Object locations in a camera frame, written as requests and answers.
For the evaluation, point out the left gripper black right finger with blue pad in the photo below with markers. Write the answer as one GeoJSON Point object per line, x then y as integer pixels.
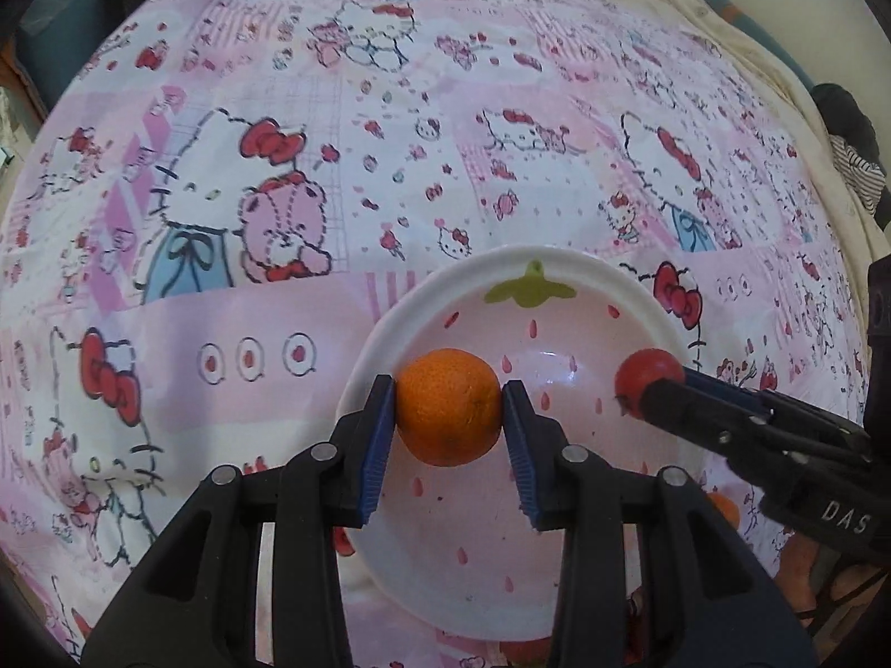
{"type": "Point", "coordinates": [651, 573]}

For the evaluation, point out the white pink strawberry plate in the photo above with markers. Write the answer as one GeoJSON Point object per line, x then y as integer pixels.
{"type": "Point", "coordinates": [475, 550]}

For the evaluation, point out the red cherry tomato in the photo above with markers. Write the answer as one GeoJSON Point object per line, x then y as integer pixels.
{"type": "Point", "coordinates": [638, 372]}

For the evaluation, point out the black striped clothes pile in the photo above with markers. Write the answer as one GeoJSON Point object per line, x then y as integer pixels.
{"type": "Point", "coordinates": [855, 148]}

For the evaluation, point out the teal orange cushion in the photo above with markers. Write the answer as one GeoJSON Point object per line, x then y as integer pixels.
{"type": "Point", "coordinates": [56, 38]}

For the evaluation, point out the person's right hand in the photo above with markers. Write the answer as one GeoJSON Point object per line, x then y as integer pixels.
{"type": "Point", "coordinates": [796, 562]}

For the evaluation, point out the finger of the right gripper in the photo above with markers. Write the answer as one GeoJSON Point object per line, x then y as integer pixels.
{"type": "Point", "coordinates": [727, 419]}

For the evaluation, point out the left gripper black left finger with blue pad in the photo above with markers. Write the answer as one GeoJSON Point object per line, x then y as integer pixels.
{"type": "Point", "coordinates": [192, 599]}

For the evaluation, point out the pink Hello Kitty bedsheet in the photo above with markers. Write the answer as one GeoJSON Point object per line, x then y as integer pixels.
{"type": "Point", "coordinates": [177, 295]}

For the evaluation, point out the orange mandarin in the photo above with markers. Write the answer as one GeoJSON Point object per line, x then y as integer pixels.
{"type": "Point", "coordinates": [727, 507]}
{"type": "Point", "coordinates": [448, 407]}

